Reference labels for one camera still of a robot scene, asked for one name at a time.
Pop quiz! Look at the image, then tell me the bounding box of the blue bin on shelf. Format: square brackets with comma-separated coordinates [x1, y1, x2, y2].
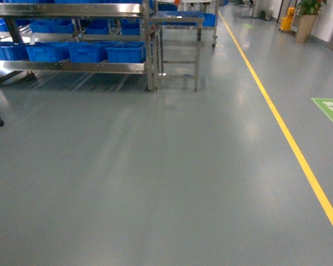
[68, 41, 120, 63]
[0, 43, 29, 61]
[105, 42, 147, 63]
[26, 43, 70, 62]

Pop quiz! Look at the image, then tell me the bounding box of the steel shelf rack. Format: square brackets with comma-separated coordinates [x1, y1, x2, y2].
[0, 1, 154, 90]

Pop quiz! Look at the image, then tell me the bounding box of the small steel table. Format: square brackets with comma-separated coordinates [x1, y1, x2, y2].
[149, 11, 204, 91]

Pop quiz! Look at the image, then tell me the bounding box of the yellow mop bucket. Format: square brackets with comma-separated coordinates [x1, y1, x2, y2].
[279, 7, 295, 32]

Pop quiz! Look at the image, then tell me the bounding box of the plant in tan planter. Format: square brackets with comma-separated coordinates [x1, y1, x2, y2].
[295, 0, 327, 43]

